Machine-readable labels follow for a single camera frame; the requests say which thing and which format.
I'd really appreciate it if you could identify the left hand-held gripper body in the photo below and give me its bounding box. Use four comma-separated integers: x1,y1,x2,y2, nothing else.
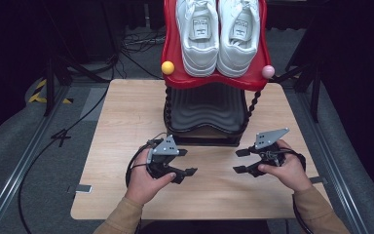
145,135,180,179

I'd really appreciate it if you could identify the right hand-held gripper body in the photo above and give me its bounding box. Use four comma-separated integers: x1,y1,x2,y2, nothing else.
254,127,290,168

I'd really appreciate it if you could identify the red and black shoe rack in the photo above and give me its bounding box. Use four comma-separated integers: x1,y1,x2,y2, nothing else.
160,0,276,147

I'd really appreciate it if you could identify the white sneaker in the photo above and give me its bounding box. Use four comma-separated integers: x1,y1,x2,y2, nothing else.
174,0,220,78
216,0,261,78

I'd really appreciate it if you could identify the person's right hand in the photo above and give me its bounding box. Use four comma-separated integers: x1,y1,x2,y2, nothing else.
257,139,313,193

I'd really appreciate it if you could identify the person's left hand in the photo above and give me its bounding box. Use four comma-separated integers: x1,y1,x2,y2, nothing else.
125,149,177,206

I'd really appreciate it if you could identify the grey tape piece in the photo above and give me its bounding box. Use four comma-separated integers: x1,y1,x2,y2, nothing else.
309,175,328,185
75,183,94,194

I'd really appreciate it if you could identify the black metal stand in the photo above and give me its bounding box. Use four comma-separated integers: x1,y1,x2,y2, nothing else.
272,58,323,124
42,0,113,117

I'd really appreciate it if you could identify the yellow and black floor tape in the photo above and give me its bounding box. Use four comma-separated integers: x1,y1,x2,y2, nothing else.
28,78,74,105

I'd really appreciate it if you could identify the right hand-held gripper cable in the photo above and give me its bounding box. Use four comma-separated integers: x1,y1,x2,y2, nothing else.
280,147,315,234

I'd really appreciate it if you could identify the hand-held gripper cable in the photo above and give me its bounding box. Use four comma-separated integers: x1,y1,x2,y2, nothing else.
280,147,315,234
125,132,168,234

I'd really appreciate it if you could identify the left hand-held gripper cable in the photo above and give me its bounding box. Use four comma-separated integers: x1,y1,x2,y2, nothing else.
125,132,168,234

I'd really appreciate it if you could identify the long black floor cable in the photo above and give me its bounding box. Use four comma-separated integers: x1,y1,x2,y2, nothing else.
18,55,117,234

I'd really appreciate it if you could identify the bundle of floor cables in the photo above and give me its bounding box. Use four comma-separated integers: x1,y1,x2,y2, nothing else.
120,27,168,54

